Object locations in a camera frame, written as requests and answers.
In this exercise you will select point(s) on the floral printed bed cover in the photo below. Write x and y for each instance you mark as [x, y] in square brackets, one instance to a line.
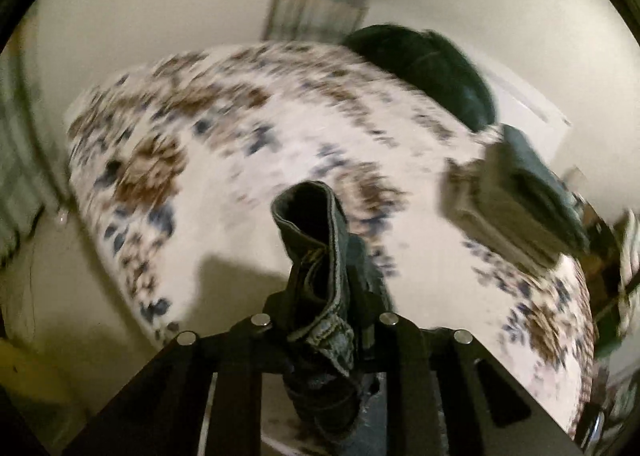
[300, 135]

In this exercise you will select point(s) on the stack of folded clothes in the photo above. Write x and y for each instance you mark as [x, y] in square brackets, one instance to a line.
[520, 196]

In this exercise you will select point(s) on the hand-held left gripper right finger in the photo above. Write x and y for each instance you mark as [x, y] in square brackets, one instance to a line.
[372, 321]

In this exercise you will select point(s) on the dark green pillow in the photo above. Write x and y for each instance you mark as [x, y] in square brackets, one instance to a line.
[430, 70]

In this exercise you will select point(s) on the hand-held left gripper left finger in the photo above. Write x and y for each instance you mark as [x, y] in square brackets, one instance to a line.
[272, 323]

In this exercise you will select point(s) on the dark denim pants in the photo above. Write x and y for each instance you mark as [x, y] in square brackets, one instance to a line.
[320, 286]

